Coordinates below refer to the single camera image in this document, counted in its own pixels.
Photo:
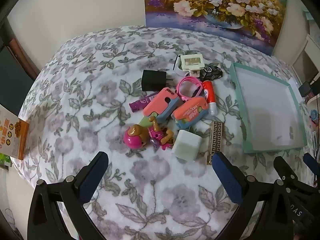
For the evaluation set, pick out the white plug with light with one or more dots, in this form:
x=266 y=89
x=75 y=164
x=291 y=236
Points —
x=295 y=87

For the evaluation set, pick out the white cube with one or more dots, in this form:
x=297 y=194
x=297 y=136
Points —
x=186 y=145

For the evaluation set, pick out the white square case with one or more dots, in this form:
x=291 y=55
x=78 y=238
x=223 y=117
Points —
x=191 y=62

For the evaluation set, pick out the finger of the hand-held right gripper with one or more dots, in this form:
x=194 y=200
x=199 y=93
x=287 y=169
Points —
x=311 y=162
x=285 y=170

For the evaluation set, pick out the orange printed box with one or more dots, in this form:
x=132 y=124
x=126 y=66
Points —
x=15 y=135

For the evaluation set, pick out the pink brown doll toy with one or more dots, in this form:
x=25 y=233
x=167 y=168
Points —
x=135 y=137

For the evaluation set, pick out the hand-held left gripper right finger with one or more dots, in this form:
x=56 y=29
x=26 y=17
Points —
x=227 y=177

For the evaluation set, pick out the grey floral blanket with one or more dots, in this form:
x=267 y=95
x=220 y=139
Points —
x=100 y=80

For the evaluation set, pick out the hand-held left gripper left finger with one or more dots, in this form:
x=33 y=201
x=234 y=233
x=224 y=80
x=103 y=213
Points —
x=90 y=177

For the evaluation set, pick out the orange-blue eraser case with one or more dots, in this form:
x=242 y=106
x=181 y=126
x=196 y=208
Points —
x=190 y=112

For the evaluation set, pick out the floral painting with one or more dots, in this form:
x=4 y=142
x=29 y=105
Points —
x=212 y=5

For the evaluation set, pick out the teal cardboard box tray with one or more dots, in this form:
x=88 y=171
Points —
x=270 y=110

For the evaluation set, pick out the small black box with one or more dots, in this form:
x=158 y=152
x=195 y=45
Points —
x=305 y=88

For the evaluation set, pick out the green packet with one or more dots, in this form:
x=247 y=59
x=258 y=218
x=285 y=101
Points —
x=5 y=161

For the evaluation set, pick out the teal paper note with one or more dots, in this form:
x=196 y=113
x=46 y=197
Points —
x=309 y=13

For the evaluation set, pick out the pink blue folding toy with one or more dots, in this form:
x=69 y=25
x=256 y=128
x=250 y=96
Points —
x=160 y=100

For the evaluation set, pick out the black toy car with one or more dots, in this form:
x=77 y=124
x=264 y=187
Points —
x=211 y=73

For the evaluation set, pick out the gold black patterned bar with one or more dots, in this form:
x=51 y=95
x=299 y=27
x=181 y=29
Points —
x=216 y=140

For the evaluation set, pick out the purple tube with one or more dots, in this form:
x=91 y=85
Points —
x=140 y=103

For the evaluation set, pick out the black power adapter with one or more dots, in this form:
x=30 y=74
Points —
x=153 y=81

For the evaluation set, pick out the red white lip balm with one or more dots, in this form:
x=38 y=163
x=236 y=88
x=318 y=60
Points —
x=207 y=92

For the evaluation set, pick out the blue round object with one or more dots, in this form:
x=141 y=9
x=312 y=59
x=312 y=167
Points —
x=314 y=113

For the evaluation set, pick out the dark wooden furniture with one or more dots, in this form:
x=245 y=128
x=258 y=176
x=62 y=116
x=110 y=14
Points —
x=12 y=75

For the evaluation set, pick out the white shelf unit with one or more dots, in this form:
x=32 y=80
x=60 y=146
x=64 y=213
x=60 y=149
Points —
x=307 y=55

